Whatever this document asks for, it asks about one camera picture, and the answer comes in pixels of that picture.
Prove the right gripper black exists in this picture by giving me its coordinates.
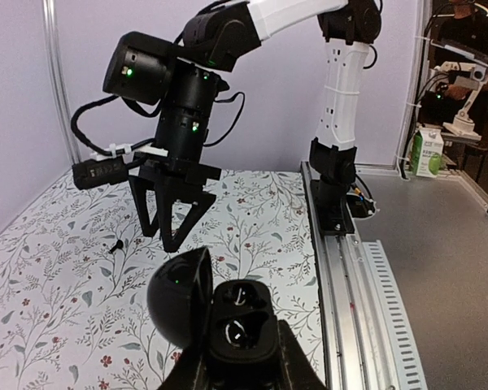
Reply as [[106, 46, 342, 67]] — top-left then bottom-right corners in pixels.
[[129, 152, 221, 253]]

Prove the person in black shirt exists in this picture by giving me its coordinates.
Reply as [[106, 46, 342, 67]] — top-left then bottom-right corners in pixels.
[[428, 1, 488, 126]]

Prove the aluminium frame post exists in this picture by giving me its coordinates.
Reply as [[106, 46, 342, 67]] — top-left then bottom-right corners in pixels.
[[394, 1, 433, 181], [41, 0, 81, 164]]

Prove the black earbud far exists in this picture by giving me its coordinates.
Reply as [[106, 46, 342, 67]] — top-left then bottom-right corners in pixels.
[[109, 240, 124, 254]]

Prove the black earbud charging case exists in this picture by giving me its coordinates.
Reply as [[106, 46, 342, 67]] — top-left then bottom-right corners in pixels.
[[146, 247, 280, 365]]

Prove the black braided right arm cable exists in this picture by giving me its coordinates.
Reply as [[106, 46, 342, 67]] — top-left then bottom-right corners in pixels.
[[69, 95, 155, 155]]

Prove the green white carton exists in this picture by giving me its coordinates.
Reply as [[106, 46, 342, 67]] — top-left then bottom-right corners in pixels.
[[411, 127, 444, 178]]

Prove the aluminium frame post left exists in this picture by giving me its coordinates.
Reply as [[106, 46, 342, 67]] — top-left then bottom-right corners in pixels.
[[41, 0, 81, 164]]

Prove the aluminium rail base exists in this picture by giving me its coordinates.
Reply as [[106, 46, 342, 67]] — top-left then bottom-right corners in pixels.
[[312, 169, 488, 389]]

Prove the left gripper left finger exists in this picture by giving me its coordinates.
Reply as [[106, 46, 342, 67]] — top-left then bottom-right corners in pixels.
[[155, 316, 209, 389]]

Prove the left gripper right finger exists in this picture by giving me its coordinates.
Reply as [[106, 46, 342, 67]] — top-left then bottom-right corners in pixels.
[[275, 320, 327, 390]]

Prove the floral patterned table mat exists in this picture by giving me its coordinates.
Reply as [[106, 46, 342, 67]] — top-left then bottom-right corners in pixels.
[[0, 171, 325, 389]]

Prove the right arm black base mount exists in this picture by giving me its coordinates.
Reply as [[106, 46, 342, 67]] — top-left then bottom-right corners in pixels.
[[310, 179, 377, 236]]

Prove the aluminium frame post right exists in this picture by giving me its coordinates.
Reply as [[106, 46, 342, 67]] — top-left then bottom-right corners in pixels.
[[394, 1, 433, 181]]

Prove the small white desk robot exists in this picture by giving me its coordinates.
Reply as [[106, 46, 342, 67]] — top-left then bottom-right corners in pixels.
[[433, 59, 488, 142]]

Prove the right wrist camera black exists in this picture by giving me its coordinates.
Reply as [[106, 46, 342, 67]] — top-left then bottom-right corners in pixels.
[[72, 157, 129, 190]]

